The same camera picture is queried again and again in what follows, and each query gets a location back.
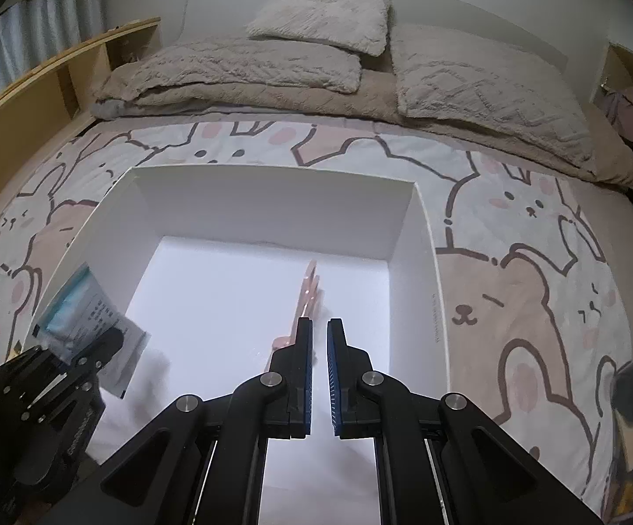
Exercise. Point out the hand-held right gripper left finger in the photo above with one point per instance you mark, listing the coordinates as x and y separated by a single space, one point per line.
306 377

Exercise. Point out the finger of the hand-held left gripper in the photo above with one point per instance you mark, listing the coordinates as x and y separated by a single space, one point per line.
103 350

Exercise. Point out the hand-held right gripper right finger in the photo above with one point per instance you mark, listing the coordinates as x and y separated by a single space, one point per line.
334 377

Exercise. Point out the blue face mask packet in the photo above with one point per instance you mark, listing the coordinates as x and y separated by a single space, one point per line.
81 306

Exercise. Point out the pink plastic object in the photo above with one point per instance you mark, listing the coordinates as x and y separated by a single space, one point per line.
308 295

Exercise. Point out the white cardboard box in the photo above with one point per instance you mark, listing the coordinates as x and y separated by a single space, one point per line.
272 213

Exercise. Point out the bunny printed bed sheet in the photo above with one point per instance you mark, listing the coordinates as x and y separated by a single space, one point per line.
513 229

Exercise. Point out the wooden bedside shelf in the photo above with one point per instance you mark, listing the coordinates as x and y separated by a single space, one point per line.
21 120

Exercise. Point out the beige folded blanket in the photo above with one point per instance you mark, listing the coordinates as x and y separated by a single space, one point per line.
272 101

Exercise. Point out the beige textured pillow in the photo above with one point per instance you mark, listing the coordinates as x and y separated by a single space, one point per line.
469 87
251 65

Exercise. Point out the grey window curtain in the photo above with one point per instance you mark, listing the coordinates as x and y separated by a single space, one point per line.
21 38

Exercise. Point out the small fluffy beige pillow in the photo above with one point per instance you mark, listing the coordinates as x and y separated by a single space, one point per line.
322 11

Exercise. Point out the wooden wardrobe shelf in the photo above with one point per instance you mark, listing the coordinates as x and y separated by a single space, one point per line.
623 65

